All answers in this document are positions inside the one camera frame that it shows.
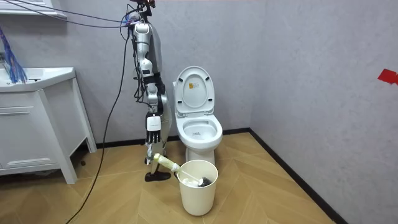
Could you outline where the cable bundle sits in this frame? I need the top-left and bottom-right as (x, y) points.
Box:
(0, 0), (131, 84)

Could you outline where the white wall cabinet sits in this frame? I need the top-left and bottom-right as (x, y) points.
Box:
(0, 0), (68, 19)

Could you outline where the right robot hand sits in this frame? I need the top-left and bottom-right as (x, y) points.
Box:
(145, 113), (163, 145)

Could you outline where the red tape piece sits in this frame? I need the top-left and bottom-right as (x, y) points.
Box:
(377, 68), (398, 86)

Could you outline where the toilet brush with pale handle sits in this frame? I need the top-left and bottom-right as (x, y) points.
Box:
(153, 152), (213, 188)

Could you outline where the white toilet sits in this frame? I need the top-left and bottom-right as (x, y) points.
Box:
(172, 65), (224, 166)

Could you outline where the cream waste bin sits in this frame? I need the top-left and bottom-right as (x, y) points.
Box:
(177, 159), (220, 217)

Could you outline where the white washbasin cabinet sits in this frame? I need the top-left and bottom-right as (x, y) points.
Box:
(0, 67), (98, 185)

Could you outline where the black floor cable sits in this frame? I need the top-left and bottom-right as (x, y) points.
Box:
(64, 29), (131, 224)

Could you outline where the robot body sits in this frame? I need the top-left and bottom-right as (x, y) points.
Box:
(125, 0), (167, 94)

